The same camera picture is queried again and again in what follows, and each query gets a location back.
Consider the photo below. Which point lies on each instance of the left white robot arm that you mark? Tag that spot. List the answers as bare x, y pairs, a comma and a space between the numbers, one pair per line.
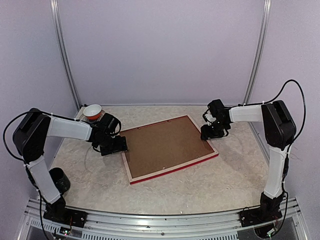
36, 126

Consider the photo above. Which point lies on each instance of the aluminium post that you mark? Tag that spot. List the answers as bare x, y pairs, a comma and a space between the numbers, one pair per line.
258, 51
54, 5

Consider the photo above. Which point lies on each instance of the brown cardboard backing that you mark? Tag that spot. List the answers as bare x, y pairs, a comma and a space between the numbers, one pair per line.
164, 147

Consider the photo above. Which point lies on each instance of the left aluminium post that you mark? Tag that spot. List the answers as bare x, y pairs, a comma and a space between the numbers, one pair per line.
54, 5

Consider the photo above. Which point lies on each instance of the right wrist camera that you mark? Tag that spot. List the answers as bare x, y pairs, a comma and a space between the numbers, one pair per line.
213, 110

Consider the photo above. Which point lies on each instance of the right aluminium post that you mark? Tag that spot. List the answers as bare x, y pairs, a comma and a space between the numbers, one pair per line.
258, 51

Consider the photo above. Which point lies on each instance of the orange white bowl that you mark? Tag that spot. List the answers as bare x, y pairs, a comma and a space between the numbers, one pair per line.
92, 112

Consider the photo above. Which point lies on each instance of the aluminium front rail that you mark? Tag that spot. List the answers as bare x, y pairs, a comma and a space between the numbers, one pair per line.
102, 225

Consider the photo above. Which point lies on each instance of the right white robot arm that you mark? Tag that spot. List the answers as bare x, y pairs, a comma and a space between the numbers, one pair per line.
279, 131

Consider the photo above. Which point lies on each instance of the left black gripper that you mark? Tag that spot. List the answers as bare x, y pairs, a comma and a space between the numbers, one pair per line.
121, 145

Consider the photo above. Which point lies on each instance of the grey round plate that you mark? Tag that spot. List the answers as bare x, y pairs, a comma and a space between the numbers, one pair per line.
103, 112

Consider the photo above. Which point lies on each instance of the black cylindrical cup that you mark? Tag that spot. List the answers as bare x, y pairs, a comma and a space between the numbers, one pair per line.
60, 180

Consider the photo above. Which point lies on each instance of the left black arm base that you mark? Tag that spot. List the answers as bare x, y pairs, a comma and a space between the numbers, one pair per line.
59, 213

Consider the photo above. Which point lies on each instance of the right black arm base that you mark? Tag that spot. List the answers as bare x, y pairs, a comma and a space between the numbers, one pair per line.
269, 210

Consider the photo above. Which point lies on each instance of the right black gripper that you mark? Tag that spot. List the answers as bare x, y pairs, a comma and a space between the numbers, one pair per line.
205, 132

